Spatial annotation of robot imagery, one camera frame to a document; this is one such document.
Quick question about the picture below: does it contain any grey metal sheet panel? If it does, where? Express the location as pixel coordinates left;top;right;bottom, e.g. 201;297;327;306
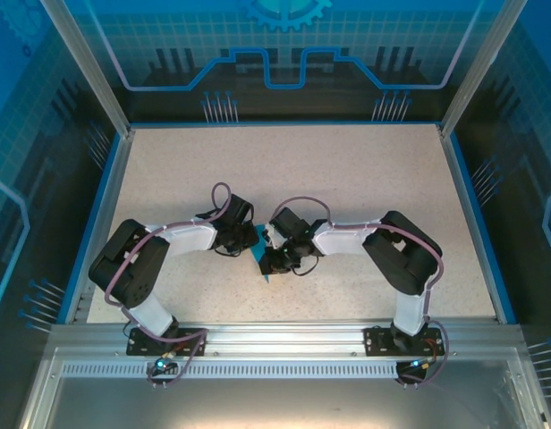
20;346;549;429

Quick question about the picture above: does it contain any thin black right gripper wire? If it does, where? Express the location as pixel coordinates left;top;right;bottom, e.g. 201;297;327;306
292;257;324;277

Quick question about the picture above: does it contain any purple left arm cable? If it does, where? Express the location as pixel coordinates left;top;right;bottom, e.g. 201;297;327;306
104;181;234;389

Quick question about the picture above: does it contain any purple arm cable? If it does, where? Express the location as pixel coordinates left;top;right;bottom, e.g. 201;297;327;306
269;196;451;385
104;181;234;389

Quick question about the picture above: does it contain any aluminium mounting rail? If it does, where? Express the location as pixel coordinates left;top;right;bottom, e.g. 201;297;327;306
47;322;527;361

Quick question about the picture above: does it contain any aluminium rear table rail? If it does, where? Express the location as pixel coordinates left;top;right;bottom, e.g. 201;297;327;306
127;117;443;130

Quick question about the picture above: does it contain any aluminium table rail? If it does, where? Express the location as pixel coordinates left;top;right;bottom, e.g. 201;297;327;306
436;124;521;325
63;127;134;326
127;117;443;130

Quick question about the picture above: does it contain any slotted grey cable duct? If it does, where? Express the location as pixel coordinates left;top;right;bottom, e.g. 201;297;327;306
59;361;411;381

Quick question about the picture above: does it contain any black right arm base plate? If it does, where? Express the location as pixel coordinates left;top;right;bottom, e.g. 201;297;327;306
362;324;443;358

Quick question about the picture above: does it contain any aluminium left table rail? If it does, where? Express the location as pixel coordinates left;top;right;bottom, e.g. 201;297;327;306
63;127;134;326

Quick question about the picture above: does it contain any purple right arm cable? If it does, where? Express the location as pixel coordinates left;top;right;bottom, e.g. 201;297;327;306
269;196;451;385

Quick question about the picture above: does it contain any left cable connector with light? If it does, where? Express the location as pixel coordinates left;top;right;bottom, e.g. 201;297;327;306
148;352;178;379

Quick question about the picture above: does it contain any cable connector with light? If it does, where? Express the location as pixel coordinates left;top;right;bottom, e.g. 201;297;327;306
398;357;437;385
148;352;178;379

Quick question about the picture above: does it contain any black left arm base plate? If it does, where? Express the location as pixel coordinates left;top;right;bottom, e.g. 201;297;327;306
125;326;209;358

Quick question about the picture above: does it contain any right cable connector with light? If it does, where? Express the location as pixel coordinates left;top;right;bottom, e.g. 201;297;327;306
398;357;437;385

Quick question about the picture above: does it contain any aluminium right table rail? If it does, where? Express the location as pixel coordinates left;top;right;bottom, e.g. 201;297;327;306
436;124;521;325

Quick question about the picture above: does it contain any aluminium left frame post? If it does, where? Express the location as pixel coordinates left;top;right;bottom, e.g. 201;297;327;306
38;0;134;138

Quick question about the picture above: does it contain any aluminium frame post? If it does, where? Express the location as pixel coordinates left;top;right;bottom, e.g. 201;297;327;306
38;0;134;138
437;0;530;139

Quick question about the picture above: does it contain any aluminium right frame post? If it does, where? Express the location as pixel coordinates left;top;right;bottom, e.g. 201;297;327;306
437;0;530;139

